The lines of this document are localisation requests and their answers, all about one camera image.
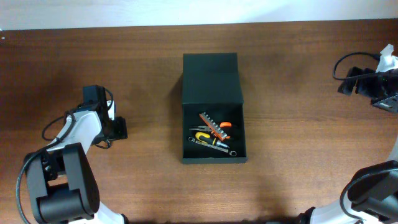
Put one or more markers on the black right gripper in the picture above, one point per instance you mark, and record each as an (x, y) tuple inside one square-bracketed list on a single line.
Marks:
[(354, 81)]

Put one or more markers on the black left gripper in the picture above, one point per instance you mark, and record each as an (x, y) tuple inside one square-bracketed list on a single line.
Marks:
[(119, 128)]

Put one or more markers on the yellow black stubby screwdriver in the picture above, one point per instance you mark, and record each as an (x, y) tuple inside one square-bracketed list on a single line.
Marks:
[(207, 139)]

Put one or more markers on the orange socket rail with sockets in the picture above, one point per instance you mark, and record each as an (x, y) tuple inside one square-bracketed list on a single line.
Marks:
[(216, 129)]

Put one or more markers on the black gift box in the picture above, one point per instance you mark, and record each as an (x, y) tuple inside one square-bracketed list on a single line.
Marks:
[(210, 83)]

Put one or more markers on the chrome ratchet wrench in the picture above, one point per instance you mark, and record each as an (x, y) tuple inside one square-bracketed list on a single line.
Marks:
[(225, 150)]

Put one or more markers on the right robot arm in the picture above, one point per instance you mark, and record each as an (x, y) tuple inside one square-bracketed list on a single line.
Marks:
[(371, 194)]

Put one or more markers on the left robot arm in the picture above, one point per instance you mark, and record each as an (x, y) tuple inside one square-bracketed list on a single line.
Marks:
[(62, 187)]

